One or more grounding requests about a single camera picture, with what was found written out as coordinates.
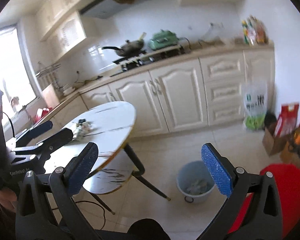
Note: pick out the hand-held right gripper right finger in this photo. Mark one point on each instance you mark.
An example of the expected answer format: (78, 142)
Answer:
(215, 168)

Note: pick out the person's left forearm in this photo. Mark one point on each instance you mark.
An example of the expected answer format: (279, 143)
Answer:
(0, 220)

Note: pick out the metal utensil rack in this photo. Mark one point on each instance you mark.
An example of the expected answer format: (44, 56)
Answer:
(48, 68)

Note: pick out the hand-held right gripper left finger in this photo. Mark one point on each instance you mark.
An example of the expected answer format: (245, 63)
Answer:
(83, 166)

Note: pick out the red plastic stool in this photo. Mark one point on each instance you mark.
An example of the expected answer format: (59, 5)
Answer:
(285, 192)

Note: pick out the grey plastic bin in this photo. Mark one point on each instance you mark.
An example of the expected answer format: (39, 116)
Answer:
(187, 175)

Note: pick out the cream base cabinets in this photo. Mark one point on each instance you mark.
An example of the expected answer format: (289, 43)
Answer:
(185, 97)

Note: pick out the green electric pot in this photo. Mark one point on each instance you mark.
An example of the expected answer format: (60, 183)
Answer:
(162, 41)

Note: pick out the red plastic basket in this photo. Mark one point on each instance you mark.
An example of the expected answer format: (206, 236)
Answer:
(41, 113)

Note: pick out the stack of white dishes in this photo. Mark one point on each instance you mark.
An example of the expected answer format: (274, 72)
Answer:
(68, 90)

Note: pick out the kitchen window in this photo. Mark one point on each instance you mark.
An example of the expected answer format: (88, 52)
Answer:
(10, 62)

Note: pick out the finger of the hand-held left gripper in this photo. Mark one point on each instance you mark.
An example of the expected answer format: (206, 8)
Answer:
(58, 138)
(37, 131)

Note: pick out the brown cardboard box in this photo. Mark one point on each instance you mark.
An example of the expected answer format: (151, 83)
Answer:
(292, 158)
(275, 145)

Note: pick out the black gas stove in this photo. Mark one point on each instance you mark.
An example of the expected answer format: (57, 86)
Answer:
(140, 60)

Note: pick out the black wok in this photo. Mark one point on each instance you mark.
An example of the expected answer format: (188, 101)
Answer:
(130, 48)

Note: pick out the white green rice bag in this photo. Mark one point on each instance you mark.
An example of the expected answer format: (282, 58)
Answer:
(255, 105)

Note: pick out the cluster of condiment bottles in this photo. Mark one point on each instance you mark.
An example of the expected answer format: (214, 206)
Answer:
(252, 32)

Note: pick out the metal faucet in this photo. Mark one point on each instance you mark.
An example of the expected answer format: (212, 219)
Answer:
(27, 112)

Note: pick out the round marble table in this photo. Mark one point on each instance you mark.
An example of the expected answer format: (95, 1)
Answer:
(110, 125)

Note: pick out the wooden cutting board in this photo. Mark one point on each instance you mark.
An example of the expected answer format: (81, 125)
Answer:
(51, 96)

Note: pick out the red paper bag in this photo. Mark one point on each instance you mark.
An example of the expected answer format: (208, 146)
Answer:
(287, 117)

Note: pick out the person's left hand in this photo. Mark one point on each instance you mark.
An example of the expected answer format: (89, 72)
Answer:
(6, 198)

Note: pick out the pink rag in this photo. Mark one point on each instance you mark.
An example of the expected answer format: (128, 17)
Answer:
(15, 102)

